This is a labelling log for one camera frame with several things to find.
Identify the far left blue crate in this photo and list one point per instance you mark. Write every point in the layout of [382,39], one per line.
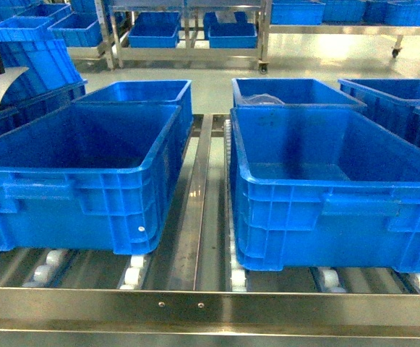
[34,108]

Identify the background steel cart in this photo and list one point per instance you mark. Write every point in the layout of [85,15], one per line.
[117,53]

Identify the cart left blue crate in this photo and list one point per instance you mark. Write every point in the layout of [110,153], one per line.
[155,30]

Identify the tilted blue crate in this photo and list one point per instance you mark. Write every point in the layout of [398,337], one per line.
[27,42]

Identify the front right blue crate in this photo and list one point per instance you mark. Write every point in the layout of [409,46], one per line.
[314,187]

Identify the far right blue crate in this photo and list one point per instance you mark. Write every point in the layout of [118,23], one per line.
[392,103]

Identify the cart right blue crate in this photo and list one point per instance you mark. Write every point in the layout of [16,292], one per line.
[229,30]

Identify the rear left blue crate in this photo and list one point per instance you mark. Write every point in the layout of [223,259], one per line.
[162,92]

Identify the background steel shelf right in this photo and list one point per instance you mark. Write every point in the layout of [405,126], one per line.
[369,18]

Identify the rear right blue crate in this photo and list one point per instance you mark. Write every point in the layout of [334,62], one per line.
[291,92]

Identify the front left blue crate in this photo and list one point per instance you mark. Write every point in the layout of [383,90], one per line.
[90,177]

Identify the steel roller shelf rack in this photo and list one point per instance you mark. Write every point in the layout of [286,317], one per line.
[191,291]

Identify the cart blue crate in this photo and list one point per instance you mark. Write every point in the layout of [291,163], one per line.
[155,30]
[229,30]

